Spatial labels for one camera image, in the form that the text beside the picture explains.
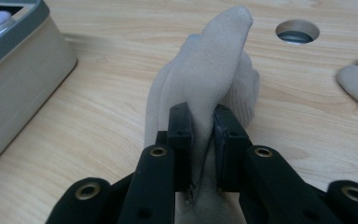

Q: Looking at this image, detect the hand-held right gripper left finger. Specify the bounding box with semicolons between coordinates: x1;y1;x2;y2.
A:
157;102;195;192

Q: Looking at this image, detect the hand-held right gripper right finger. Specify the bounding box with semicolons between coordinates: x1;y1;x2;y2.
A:
213;104;253;192

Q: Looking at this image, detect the beige sock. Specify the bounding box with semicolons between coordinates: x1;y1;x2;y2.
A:
144;5;260;224

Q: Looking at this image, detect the beige box with grey rim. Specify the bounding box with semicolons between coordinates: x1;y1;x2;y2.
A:
0;0;78;176

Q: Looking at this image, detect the round cable hole grommet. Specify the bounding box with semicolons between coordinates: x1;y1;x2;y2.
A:
274;19;321;46

